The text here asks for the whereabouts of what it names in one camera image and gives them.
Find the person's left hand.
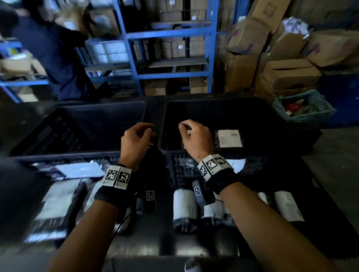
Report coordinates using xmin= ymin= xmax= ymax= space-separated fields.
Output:
xmin=119 ymin=122 xmax=156 ymax=172

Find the person's right hand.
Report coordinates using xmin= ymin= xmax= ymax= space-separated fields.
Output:
xmin=178 ymin=119 xmax=215 ymax=163

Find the person's right forearm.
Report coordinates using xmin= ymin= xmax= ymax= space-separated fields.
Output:
xmin=219 ymin=182 xmax=337 ymax=272

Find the person's left forearm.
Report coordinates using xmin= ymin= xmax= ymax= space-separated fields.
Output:
xmin=46 ymin=200 xmax=120 ymax=272

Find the small white flat packet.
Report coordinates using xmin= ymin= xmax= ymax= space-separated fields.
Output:
xmin=217 ymin=129 xmax=243 ymax=149

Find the black right wristband with markers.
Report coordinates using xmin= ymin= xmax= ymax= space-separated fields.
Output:
xmin=197 ymin=154 xmax=239 ymax=195

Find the black wristband with markers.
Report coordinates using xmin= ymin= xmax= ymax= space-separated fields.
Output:
xmin=197 ymin=154 xmax=239 ymax=195
xmin=94 ymin=164 xmax=138 ymax=209

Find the black left wristband with markers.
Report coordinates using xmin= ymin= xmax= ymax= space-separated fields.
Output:
xmin=94 ymin=164 xmax=138 ymax=209

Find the empty black plastic crate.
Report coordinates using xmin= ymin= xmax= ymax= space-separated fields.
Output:
xmin=9 ymin=101 xmax=148 ymax=163

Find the white paper sheet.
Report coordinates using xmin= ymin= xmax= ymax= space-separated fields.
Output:
xmin=226 ymin=159 xmax=246 ymax=174

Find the black plastic crate with packet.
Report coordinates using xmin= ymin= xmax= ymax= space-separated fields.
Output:
xmin=157 ymin=97 xmax=323 ymax=157

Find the white flat paper parcel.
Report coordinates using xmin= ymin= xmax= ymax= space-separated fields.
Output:
xmin=55 ymin=162 xmax=105 ymax=179

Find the stack of small brown cartons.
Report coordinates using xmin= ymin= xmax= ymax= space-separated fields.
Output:
xmin=143 ymin=0 xmax=209 ymax=96

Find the large white rolled parcel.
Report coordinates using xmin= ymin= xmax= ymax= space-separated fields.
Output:
xmin=172 ymin=188 xmax=199 ymax=235

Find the clear wrapped pack bundle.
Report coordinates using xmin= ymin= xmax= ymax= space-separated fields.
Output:
xmin=85 ymin=39 xmax=130 ymax=65

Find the short white rolled parcel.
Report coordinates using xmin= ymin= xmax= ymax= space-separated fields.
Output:
xmin=202 ymin=196 xmax=225 ymax=226

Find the tall blue metal shelf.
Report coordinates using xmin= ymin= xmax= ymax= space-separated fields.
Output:
xmin=112 ymin=0 xmax=220 ymax=96

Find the blue bin with bag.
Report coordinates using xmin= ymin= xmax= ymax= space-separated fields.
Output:
xmin=271 ymin=89 xmax=337 ymax=124

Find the grey plastic flat parcel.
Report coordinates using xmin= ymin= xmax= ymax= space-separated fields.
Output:
xmin=24 ymin=179 xmax=86 ymax=244

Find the pile of large cardboard boxes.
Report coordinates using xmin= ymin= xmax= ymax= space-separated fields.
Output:
xmin=224 ymin=0 xmax=359 ymax=99

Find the long white rolled parcel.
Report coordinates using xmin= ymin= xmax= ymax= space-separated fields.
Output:
xmin=274 ymin=191 xmax=305 ymax=223

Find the low blue metal shelf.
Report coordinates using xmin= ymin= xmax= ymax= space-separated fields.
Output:
xmin=0 ymin=41 xmax=51 ymax=103

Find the black crate of flat parcels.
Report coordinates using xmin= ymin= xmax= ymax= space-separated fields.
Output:
xmin=0 ymin=157 xmax=169 ymax=253

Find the black crate of rolled parcels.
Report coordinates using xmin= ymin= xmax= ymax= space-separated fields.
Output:
xmin=165 ymin=153 xmax=359 ymax=259

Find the dark blue barrel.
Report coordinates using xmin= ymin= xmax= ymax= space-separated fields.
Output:
xmin=318 ymin=72 xmax=359 ymax=129

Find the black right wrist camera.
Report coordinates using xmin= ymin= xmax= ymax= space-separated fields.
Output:
xmin=192 ymin=179 xmax=216 ymax=208

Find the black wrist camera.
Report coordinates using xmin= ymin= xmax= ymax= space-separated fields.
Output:
xmin=192 ymin=179 xmax=216 ymax=208
xmin=144 ymin=190 xmax=157 ymax=215

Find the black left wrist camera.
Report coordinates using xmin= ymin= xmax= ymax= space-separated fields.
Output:
xmin=144 ymin=190 xmax=157 ymax=215

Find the thin black cable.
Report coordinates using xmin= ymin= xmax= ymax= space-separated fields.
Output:
xmin=112 ymin=207 xmax=133 ymax=241

